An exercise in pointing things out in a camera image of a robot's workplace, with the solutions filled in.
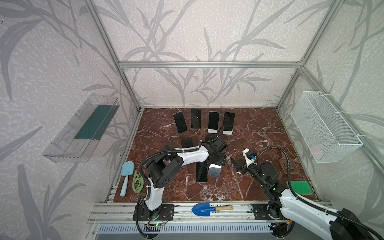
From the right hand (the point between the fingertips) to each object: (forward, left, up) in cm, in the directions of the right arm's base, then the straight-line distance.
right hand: (238, 152), depth 80 cm
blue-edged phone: (-5, +13, -12) cm, 18 cm away
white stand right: (+22, +2, -13) cm, 26 cm away
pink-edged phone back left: (+27, +35, -6) cm, 44 cm away
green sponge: (-15, -34, -13) cm, 40 cm away
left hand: (0, +8, -13) cm, 15 cm away
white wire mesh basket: (-3, -34, +20) cm, 39 cm away
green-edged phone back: (+25, +12, -3) cm, 28 cm away
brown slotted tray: (-4, -35, -14) cm, 38 cm away
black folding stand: (+3, +15, +9) cm, 18 cm away
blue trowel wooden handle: (-24, +19, -16) cm, 35 cm away
